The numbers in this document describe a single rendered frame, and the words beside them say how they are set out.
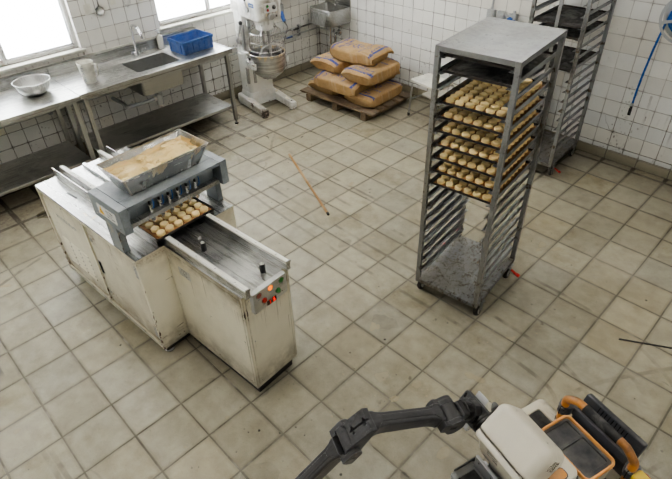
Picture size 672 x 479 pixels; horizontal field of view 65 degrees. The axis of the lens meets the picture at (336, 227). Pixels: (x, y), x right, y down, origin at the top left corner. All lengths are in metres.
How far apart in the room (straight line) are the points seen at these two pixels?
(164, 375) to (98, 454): 0.58
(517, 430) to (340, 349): 2.01
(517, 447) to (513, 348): 2.02
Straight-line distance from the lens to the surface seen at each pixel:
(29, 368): 4.08
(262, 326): 3.02
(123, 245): 3.23
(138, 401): 3.59
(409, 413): 1.76
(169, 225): 3.25
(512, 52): 2.97
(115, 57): 6.31
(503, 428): 1.78
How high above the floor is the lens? 2.74
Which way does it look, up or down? 37 degrees down
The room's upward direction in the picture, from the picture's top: 2 degrees counter-clockwise
